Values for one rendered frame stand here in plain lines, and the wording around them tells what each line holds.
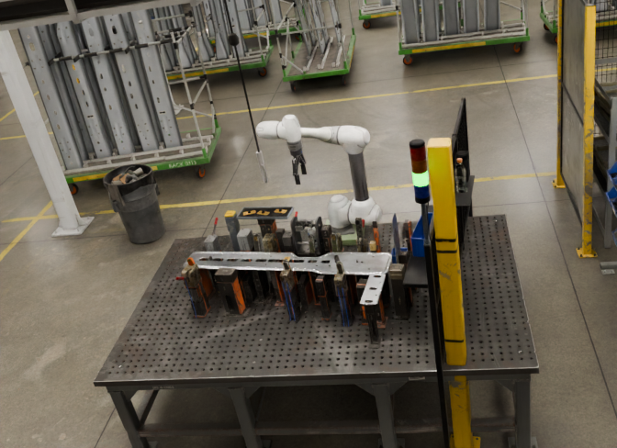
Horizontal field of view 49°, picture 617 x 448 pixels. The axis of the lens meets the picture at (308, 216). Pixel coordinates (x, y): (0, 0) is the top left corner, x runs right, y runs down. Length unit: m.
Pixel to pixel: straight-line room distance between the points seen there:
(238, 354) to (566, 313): 2.46
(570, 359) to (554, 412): 0.50
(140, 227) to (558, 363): 4.15
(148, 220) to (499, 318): 3.99
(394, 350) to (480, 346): 0.48
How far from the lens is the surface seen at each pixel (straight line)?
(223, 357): 4.19
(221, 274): 4.31
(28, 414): 5.57
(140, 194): 6.84
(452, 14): 11.00
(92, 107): 8.62
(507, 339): 4.00
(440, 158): 3.15
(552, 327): 5.20
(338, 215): 4.87
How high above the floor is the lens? 3.30
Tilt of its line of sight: 29 degrees down
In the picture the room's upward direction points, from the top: 11 degrees counter-clockwise
